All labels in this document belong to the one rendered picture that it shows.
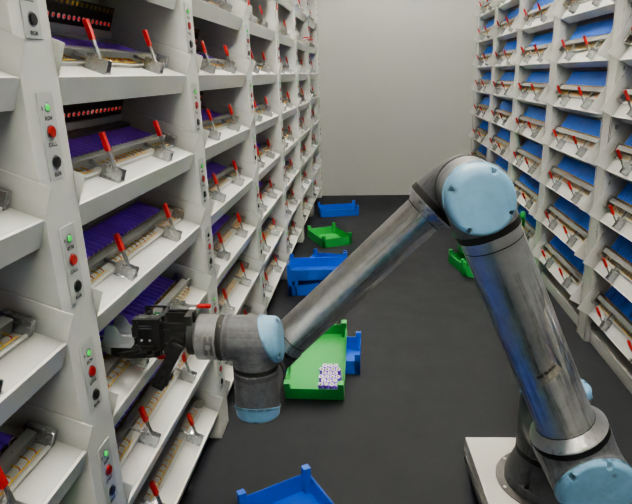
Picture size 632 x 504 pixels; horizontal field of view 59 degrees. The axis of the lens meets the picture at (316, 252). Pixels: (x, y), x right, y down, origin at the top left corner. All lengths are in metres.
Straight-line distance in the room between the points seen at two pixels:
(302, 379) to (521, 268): 1.16
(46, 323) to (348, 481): 0.98
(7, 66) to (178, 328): 0.54
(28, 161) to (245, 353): 0.50
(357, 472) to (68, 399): 0.92
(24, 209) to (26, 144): 0.09
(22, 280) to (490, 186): 0.74
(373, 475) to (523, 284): 0.82
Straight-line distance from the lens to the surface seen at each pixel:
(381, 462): 1.71
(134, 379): 1.20
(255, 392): 1.13
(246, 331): 1.08
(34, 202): 0.89
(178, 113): 1.52
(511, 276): 1.03
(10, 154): 0.89
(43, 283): 0.92
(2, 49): 0.88
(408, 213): 1.13
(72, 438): 1.03
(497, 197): 0.98
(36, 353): 0.92
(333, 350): 2.11
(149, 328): 1.14
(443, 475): 1.69
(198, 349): 1.11
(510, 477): 1.51
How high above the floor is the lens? 1.05
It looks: 17 degrees down
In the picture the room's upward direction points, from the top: 2 degrees counter-clockwise
